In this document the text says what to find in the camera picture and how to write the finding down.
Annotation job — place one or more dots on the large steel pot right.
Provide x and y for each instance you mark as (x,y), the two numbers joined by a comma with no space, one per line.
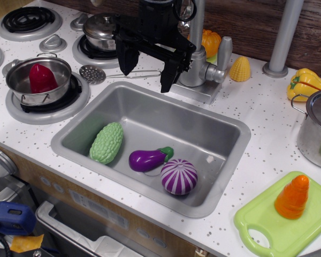
(309,136)

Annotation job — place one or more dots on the yellow tape piece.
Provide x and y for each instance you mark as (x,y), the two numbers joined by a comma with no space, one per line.
(22,244)

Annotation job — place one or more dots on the silver toy faucet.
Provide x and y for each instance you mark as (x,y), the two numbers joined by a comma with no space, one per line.
(203,81)

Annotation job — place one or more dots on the grey toy sink basin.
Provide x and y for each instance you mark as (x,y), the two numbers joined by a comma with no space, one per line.
(213,143)

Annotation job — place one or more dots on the purple striped toy onion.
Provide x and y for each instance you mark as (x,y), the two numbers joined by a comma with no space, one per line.
(179,177)

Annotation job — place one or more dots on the green toy bitter gourd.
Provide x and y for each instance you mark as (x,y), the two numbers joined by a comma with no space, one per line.
(107,143)

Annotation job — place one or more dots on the rear right stove burner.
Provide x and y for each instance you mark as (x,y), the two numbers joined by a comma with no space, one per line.
(83,59)

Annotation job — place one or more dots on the orange toy pumpkin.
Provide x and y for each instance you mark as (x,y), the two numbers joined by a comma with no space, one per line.
(210,41)

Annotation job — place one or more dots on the lidded steel pot rear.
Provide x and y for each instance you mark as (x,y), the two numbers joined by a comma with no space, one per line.
(98,30)

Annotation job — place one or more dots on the yellow toy bell pepper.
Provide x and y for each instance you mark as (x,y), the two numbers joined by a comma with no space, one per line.
(304,82)

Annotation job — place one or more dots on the front stove burner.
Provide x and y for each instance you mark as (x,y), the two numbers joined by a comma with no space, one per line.
(75,99)

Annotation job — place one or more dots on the grey stove knob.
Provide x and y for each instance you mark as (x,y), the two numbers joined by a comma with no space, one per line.
(78,23)
(53,44)

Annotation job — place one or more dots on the rear left stove burner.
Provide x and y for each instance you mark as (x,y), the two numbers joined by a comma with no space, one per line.
(29,24)

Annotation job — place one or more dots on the green toy plate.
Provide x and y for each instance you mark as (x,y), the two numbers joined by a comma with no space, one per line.
(212,59)

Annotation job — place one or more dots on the steel slotted skimmer spoon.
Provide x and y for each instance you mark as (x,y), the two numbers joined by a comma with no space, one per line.
(96,75)

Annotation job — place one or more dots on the purple toy eggplant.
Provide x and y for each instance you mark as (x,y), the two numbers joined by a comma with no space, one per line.
(147,160)

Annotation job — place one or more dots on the grey stove knob rear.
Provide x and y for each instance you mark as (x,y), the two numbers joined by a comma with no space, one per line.
(78,23)

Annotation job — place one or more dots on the orange toy carrot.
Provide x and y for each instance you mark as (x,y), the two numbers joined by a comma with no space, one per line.
(291,201)

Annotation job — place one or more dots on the grey vertical post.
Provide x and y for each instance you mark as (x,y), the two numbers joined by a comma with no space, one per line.
(276,67)

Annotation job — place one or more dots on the green toy cutting board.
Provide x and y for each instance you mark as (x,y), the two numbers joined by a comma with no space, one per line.
(266,233)

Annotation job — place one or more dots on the steel pot front left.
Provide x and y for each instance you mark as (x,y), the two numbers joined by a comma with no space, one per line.
(17,79)

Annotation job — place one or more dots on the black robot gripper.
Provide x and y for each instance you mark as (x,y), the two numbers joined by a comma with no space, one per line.
(155,32)

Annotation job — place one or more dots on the blue clamp handle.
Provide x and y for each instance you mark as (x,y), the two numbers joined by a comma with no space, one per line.
(16,219)

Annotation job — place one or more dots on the yellow toy corn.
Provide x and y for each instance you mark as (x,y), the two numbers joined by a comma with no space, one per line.
(240,70)

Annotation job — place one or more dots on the grey oven door handle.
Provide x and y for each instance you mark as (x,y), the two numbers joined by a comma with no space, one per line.
(103,246)

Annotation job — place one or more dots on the grey stove knob upper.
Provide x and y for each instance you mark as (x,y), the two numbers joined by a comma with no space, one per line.
(53,44)

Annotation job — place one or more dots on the red toy pepper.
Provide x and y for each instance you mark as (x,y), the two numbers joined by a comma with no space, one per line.
(41,79)

